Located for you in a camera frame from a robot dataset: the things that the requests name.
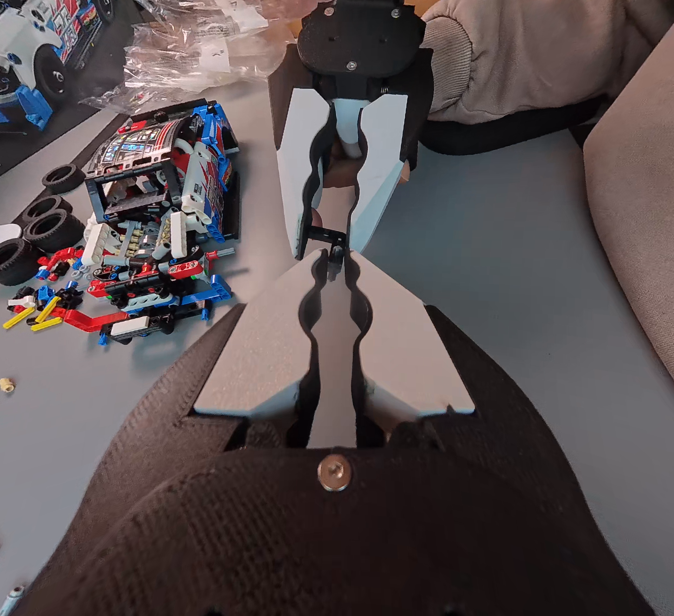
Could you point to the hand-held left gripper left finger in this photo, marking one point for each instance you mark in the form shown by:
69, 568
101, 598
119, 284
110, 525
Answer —
252, 363

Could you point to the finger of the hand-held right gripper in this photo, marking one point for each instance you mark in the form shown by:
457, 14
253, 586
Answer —
382, 142
295, 152

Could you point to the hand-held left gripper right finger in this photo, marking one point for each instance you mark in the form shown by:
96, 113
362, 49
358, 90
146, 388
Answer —
416, 363

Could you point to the black brick beam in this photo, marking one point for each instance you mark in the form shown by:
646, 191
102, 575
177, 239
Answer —
322, 232

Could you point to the person's right forearm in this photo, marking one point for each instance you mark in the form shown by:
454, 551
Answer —
526, 47

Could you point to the grey desk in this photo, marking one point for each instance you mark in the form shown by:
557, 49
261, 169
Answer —
474, 258

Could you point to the person's right hand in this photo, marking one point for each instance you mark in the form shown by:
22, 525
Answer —
342, 171

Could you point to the toy brick race car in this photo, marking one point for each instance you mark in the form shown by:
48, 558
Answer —
179, 179

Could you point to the pile of clear plastic bags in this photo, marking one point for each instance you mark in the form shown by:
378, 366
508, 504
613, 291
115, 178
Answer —
200, 47

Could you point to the heap of assorted loose bricks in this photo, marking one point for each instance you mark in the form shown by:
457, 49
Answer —
45, 310

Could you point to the small tan brick pin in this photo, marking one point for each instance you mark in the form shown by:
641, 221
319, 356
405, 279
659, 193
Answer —
6, 384

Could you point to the person's beige hoodie torso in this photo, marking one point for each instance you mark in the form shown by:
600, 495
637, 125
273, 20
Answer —
632, 205

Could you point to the white monitor base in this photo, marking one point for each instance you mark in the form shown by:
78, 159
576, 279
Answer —
8, 231

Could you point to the small grey brick pin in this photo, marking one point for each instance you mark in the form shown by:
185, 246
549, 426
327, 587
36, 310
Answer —
18, 590

